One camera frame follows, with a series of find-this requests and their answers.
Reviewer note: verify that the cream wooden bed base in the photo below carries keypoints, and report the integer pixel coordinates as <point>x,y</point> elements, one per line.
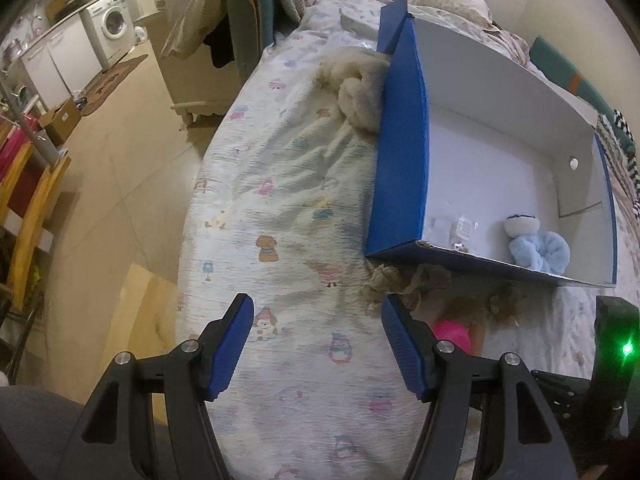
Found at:
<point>195,85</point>

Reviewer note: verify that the white cabinet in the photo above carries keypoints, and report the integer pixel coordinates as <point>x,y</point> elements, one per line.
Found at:
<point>60,60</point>

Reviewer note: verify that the blue cardboard box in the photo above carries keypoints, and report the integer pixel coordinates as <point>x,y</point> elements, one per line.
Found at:
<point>405,160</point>

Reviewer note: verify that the brown fluffy plush toy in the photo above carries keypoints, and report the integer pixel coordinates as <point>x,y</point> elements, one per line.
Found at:
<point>450,332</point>

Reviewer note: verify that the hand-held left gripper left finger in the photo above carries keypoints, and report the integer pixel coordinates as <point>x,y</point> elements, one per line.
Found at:
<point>229,347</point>

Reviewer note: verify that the grey pole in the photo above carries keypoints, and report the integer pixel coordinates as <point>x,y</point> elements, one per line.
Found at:
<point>30,127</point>

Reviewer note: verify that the green cushion with orange stripe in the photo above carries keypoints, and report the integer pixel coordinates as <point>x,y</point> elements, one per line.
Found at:
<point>555,60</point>

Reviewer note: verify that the brown cardboard box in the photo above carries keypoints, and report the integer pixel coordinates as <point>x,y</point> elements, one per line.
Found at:
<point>60,120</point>

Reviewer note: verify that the brown door mat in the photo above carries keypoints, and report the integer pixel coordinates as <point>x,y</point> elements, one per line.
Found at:
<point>117,77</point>

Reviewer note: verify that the teal bed frame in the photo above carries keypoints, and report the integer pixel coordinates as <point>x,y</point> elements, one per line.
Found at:
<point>250,25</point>

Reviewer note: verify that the white plastic bag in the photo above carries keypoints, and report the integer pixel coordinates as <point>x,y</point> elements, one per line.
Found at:
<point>140,34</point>

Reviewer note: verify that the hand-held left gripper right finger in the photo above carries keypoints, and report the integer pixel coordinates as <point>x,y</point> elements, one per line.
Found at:
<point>404,355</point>

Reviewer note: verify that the yellow wooden chair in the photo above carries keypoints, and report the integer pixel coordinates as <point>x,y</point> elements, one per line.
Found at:
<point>35,210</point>

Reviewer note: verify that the printed bed sheet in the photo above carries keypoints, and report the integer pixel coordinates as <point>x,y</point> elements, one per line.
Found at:
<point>280,200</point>

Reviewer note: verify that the black and white striped cloth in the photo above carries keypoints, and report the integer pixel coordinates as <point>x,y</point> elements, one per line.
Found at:
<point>622,150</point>

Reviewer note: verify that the beige plush toy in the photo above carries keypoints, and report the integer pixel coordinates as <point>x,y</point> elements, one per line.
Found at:
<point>357,97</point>

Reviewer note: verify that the white washing machine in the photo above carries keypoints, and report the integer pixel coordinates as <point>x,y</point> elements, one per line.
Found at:
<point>112,22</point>

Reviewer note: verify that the light blue plush toy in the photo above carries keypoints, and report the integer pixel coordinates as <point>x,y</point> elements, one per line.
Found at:
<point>540,252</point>

